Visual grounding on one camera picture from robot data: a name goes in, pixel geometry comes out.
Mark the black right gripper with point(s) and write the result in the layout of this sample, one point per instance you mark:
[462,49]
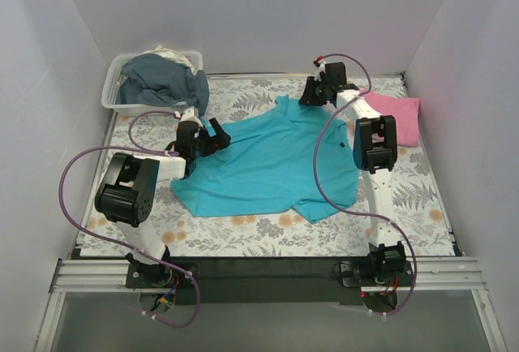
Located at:
[315,93]

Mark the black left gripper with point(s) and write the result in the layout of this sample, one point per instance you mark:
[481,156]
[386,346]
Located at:
[208,139]

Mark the teal t shirt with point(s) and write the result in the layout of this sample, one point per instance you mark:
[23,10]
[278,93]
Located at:
[290,157]

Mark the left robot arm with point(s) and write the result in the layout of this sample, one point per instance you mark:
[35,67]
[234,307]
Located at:
[126,194]

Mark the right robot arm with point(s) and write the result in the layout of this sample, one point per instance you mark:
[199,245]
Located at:
[375,155]

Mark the grey-blue t shirt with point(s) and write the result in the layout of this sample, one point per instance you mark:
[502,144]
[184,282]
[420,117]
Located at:
[153,80]

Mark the folded pink t shirt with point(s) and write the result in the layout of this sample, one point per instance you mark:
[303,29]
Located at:
[404,110]

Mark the cream t shirt in basket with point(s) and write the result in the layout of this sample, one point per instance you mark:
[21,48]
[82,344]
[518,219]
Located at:
[191,60]

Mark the white plastic laundry basket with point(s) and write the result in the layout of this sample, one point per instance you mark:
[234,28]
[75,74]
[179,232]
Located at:
[111,87]

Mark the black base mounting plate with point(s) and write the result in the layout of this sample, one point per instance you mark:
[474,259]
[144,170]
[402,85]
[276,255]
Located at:
[280,279]

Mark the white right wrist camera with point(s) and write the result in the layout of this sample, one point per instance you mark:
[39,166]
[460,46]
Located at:
[320,73]

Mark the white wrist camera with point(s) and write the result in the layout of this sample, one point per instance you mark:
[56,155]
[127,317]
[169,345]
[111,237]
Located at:
[188,115]
[320,73]

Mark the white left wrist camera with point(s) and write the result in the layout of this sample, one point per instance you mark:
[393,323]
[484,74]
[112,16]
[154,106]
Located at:
[188,115]

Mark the aluminium frame rail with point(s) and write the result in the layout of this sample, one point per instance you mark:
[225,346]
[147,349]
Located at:
[270,304]

